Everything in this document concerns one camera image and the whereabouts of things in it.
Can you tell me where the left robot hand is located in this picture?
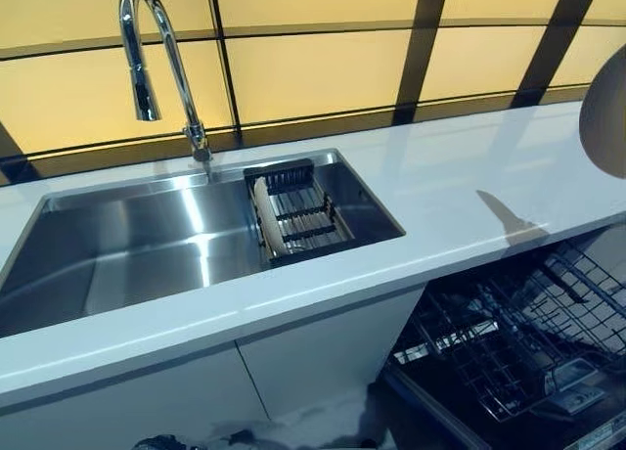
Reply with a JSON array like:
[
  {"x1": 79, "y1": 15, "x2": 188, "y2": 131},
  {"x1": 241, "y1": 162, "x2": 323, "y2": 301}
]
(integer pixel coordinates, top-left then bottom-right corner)
[{"x1": 140, "y1": 434, "x2": 197, "y2": 450}]

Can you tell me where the cream round plate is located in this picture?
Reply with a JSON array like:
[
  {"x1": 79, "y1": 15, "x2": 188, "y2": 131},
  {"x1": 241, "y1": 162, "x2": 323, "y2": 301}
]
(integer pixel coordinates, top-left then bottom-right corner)
[
  {"x1": 578, "y1": 43, "x2": 626, "y2": 177},
  {"x1": 251, "y1": 175, "x2": 286, "y2": 258}
]

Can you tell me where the white glossy cabinet door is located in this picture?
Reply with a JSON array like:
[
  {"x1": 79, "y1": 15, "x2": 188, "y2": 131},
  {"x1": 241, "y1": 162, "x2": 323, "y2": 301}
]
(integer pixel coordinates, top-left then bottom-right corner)
[
  {"x1": 0, "y1": 339, "x2": 271, "y2": 450},
  {"x1": 237, "y1": 286, "x2": 425, "y2": 422}
]

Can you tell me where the stainless steel sink basin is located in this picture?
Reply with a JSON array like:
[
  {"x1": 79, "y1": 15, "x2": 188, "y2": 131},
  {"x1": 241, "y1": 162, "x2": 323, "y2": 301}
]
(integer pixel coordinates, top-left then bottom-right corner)
[{"x1": 0, "y1": 148, "x2": 407, "y2": 338}]

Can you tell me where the black dish drying rack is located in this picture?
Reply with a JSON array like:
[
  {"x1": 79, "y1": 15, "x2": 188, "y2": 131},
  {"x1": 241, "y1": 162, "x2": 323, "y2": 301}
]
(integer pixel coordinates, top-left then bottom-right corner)
[{"x1": 243, "y1": 158, "x2": 358, "y2": 268}]

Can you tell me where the chrome gooseneck kitchen faucet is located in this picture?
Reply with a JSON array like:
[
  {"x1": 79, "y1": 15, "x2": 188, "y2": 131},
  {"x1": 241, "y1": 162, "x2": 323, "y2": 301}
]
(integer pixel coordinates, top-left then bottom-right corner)
[{"x1": 118, "y1": 0, "x2": 215, "y2": 182}]

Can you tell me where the wire dishwasher rack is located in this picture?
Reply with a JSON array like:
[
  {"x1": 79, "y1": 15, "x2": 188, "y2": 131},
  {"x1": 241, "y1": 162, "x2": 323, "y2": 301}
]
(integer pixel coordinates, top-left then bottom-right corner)
[{"x1": 415, "y1": 238, "x2": 626, "y2": 422}]

